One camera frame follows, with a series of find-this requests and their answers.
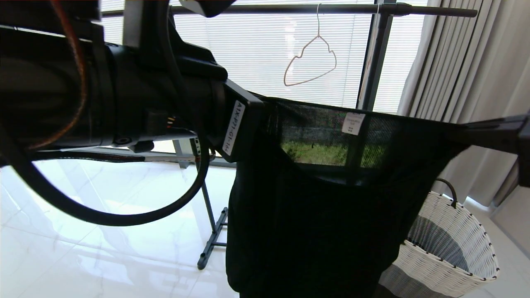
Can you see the white laundry basket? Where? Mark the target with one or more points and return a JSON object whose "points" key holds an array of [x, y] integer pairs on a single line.
{"points": [[455, 248]]}

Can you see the pink clothes hanger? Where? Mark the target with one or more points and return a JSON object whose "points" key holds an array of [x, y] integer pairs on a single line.
{"points": [[318, 36]]}

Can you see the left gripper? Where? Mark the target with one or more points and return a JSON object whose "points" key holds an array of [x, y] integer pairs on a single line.
{"points": [[186, 95]]}

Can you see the beige curtain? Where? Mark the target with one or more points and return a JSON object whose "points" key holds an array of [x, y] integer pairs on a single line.
{"points": [[476, 62]]}

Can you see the black shirt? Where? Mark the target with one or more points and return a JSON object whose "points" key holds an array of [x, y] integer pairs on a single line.
{"points": [[310, 227]]}

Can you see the black clothes rack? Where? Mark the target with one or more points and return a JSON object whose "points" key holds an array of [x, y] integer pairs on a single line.
{"points": [[290, 8]]}

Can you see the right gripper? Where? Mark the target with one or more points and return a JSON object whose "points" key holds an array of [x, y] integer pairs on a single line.
{"points": [[523, 149]]}

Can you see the window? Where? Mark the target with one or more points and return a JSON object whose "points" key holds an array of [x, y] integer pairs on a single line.
{"points": [[256, 49]]}

